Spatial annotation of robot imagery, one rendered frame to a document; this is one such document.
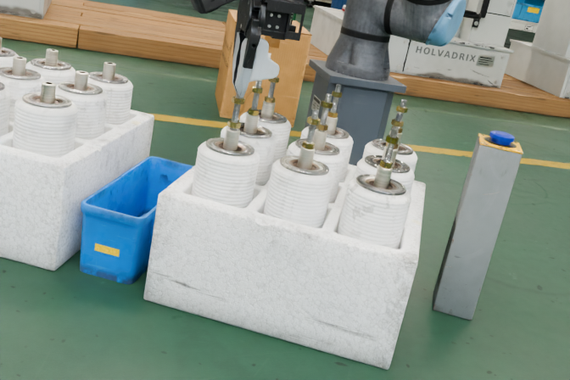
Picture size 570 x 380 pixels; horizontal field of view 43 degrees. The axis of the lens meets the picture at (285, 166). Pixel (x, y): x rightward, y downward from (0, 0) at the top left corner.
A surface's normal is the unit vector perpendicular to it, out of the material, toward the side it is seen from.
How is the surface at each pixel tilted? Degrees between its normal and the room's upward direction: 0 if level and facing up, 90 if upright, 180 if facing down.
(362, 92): 90
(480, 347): 0
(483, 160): 90
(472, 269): 90
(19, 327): 0
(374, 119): 90
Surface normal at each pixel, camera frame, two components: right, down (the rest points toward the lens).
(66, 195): 0.97, 0.23
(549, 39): -0.96, -0.10
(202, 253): -0.22, 0.26
